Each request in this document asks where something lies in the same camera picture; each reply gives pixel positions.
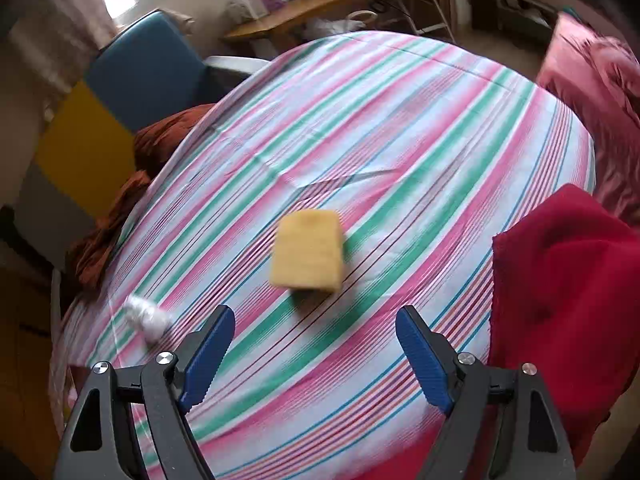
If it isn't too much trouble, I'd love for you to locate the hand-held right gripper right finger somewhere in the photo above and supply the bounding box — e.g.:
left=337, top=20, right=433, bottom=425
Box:
left=395, top=305, right=576, bottom=480

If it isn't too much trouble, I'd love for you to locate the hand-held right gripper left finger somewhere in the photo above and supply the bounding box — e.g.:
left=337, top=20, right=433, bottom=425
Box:
left=52, top=304, right=237, bottom=480

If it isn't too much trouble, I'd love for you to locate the yellow sponge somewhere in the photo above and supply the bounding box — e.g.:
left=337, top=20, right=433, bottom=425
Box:
left=270, top=210, right=346, bottom=293

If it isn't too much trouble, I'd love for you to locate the white crumpled tissue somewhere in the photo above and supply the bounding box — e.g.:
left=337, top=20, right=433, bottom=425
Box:
left=122, top=294, right=173, bottom=343

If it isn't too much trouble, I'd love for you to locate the red cloth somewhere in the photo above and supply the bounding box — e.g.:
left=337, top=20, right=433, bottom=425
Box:
left=487, top=183, right=640, bottom=468

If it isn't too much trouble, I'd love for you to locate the wooden wardrobe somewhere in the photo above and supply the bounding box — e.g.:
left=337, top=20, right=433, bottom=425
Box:
left=0, top=240, right=66, bottom=480

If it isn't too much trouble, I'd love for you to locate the brown blanket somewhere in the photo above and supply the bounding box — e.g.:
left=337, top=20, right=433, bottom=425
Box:
left=65, top=104, right=216, bottom=301

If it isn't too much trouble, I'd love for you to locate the striped bed sheet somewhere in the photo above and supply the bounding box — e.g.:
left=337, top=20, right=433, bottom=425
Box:
left=47, top=30, right=598, bottom=480

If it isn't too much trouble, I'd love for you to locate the grey yellow blue headboard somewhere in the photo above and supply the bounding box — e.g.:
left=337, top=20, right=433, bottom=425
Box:
left=12, top=9, right=221, bottom=273

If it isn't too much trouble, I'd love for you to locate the pink blanket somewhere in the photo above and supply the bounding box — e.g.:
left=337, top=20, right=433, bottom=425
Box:
left=536, top=12, right=640, bottom=226

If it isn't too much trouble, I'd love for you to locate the white plastic bag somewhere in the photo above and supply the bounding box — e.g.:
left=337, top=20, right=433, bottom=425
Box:
left=305, top=10, right=378, bottom=38

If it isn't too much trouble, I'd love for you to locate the wooden desk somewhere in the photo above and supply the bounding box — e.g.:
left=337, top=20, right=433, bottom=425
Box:
left=222, top=0, right=373, bottom=56

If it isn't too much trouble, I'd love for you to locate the checked curtain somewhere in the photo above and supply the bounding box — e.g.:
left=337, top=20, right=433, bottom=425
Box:
left=7, top=0, right=121, bottom=91

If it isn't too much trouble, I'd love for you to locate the cluttered shelf unit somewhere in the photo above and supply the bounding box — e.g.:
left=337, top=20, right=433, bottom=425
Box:
left=495, top=0, right=561, bottom=36

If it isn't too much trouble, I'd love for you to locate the white bed rail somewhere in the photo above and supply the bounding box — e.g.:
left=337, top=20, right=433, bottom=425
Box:
left=204, top=55, right=271, bottom=77

